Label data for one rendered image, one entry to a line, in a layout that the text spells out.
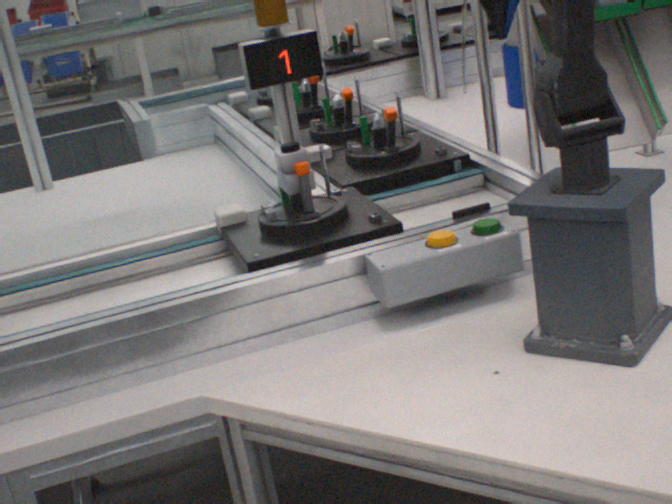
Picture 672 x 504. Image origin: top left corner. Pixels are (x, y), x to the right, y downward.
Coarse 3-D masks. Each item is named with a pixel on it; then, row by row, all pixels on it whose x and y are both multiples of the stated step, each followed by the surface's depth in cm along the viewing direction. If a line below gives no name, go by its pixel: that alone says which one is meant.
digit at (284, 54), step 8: (288, 40) 158; (272, 48) 157; (280, 48) 158; (288, 48) 158; (296, 48) 158; (272, 56) 158; (280, 56) 158; (288, 56) 158; (296, 56) 159; (272, 64) 158; (280, 64) 158; (288, 64) 159; (296, 64) 159; (272, 72) 158; (280, 72) 159; (288, 72) 159; (296, 72) 159; (272, 80) 159; (280, 80) 159
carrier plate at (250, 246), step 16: (352, 192) 167; (352, 208) 159; (368, 208) 158; (240, 224) 161; (256, 224) 159; (352, 224) 152; (368, 224) 150; (384, 224) 149; (400, 224) 149; (240, 240) 153; (256, 240) 152; (272, 240) 151; (288, 240) 150; (304, 240) 148; (320, 240) 147; (336, 240) 147; (352, 240) 147; (368, 240) 148; (240, 256) 148; (256, 256) 145; (272, 256) 144; (288, 256) 145; (304, 256) 146
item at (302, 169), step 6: (300, 162) 149; (306, 162) 149; (294, 168) 149; (300, 168) 148; (306, 168) 148; (300, 174) 148; (306, 174) 149; (300, 180) 149; (306, 180) 149; (300, 186) 150; (306, 186) 149; (306, 192) 150; (306, 198) 150; (312, 198) 150; (306, 204) 150; (312, 204) 151; (306, 210) 151; (312, 210) 151
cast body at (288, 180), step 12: (288, 144) 153; (276, 156) 153; (288, 156) 151; (300, 156) 152; (276, 168) 156; (288, 168) 152; (288, 180) 151; (312, 180) 152; (288, 192) 152; (300, 192) 152
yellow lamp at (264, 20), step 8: (256, 0) 156; (264, 0) 155; (272, 0) 155; (280, 0) 156; (256, 8) 157; (264, 8) 156; (272, 8) 156; (280, 8) 156; (256, 16) 158; (264, 16) 156; (272, 16) 156; (280, 16) 157; (288, 16) 159; (264, 24) 157; (272, 24) 157; (280, 24) 157
